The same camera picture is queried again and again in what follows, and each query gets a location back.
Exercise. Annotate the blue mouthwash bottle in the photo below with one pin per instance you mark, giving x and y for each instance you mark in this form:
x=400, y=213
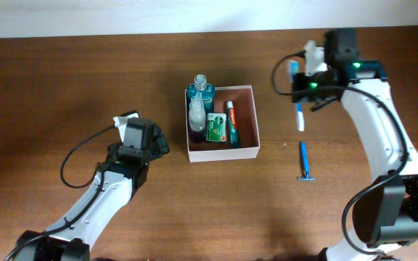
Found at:
x=208, y=92

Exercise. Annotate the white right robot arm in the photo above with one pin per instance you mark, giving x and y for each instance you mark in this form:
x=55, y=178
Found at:
x=384, y=214

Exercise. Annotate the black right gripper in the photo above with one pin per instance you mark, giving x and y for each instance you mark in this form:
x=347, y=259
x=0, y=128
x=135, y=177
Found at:
x=300, y=80

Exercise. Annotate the clear spray bottle dark liquid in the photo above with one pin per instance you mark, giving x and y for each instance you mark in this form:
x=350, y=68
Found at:
x=197, y=119

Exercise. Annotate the green soap bar pack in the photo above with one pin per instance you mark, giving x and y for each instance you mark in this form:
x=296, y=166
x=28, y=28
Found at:
x=216, y=127

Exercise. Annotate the blue disposable razor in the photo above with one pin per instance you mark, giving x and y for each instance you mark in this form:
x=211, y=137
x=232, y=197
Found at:
x=304, y=164

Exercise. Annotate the Colgate toothpaste tube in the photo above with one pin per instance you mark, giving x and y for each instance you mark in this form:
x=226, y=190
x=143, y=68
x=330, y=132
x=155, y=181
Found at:
x=233, y=129

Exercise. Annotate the blue white toothbrush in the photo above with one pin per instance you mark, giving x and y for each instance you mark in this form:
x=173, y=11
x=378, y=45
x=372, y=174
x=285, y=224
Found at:
x=293, y=69

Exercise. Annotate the white cardboard box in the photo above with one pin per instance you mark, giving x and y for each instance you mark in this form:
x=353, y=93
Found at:
x=247, y=123

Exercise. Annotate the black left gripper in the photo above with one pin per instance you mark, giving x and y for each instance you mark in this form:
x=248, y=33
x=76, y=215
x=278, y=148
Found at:
x=160, y=146

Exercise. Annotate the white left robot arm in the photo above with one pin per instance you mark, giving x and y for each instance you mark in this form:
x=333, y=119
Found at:
x=114, y=183

